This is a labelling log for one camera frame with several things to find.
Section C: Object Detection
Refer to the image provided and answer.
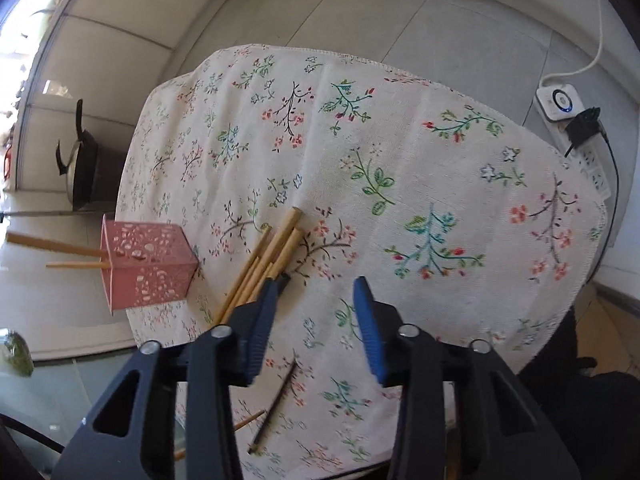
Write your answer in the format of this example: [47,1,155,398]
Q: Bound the white kitchen cabinet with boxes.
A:
[15,0,241,191]

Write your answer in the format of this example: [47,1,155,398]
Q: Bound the white power strip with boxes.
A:
[534,74,613,201]

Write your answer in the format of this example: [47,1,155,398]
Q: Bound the dark brown stand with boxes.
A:
[72,142,133,213]

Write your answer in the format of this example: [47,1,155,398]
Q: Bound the wok with metal lid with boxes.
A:
[55,99,101,211]

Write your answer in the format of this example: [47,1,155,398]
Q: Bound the dark brown chopstick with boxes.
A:
[248,360,299,455]

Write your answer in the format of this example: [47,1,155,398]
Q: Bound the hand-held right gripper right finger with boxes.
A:
[352,276,583,480]

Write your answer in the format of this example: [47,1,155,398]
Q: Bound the black plug adapter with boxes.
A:
[564,106,608,158]

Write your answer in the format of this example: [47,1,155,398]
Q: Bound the pile of wooden chopsticks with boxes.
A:
[214,207,306,326]

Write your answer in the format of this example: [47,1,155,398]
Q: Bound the pink perforated utensil holder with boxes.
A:
[100,214,201,315]

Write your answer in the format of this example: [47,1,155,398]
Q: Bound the floral tablecloth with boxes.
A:
[115,45,608,480]

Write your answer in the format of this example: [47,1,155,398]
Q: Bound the black cable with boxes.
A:
[592,130,622,266]

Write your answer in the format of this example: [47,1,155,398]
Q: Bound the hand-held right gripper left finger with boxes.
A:
[50,277,281,480]

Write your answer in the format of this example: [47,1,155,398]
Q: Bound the white cable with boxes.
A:
[542,0,604,86]

